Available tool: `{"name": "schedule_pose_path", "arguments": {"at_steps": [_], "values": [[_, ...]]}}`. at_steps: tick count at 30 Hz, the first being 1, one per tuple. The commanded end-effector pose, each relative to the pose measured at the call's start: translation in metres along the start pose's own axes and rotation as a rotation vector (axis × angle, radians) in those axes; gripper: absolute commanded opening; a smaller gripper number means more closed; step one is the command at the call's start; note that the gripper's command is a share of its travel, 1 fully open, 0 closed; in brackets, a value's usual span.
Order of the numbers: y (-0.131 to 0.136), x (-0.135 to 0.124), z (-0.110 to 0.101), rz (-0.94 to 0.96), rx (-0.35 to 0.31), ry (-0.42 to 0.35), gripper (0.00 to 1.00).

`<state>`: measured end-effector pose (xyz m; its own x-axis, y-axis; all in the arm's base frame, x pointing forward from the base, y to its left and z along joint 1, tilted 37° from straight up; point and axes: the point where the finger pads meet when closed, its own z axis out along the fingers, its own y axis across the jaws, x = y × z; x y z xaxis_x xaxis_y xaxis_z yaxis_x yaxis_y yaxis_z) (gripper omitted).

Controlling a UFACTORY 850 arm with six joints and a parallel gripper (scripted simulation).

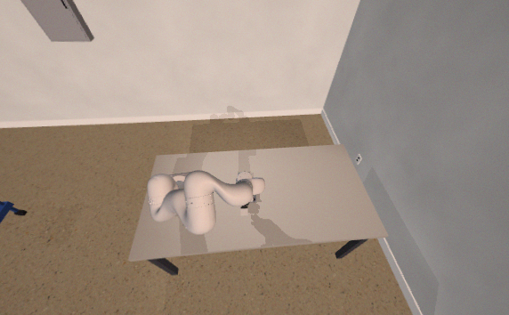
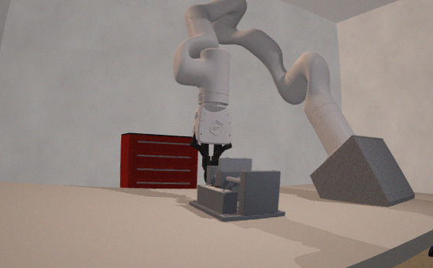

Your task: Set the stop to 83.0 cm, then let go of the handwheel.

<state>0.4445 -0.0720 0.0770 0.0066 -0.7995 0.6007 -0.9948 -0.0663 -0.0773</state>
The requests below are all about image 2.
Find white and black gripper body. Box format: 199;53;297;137
192;104;232;145

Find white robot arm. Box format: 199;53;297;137
173;0;355;162

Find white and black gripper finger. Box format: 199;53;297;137
190;134;210;170
211;143;232;161

